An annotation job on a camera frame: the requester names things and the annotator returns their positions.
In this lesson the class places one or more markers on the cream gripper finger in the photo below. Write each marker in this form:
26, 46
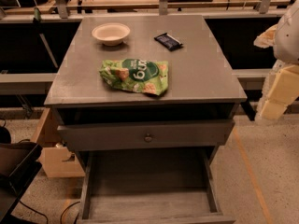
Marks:
266, 39
280, 89

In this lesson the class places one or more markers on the dark blue rxbar wrapper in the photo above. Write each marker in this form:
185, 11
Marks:
168, 41

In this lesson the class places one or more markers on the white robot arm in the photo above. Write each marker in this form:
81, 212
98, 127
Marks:
286, 44

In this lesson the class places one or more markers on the grey drawer cabinet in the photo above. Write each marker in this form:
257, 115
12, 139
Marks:
146, 119

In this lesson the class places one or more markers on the round metal drawer knob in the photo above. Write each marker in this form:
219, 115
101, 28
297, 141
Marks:
148, 138

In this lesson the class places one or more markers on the grey open middle drawer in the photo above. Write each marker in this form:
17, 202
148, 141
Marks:
150, 186

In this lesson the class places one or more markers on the grey top drawer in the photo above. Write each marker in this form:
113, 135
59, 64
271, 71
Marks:
134, 135

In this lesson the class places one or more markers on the green snack chip bag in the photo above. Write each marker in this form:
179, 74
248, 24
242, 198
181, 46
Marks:
135, 75

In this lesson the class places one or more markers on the white paper bowl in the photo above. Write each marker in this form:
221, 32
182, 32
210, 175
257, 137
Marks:
111, 34

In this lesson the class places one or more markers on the long grey background bench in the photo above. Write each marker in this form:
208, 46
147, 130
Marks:
22, 84

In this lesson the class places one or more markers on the cardboard box on floor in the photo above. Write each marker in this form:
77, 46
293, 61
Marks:
57, 161

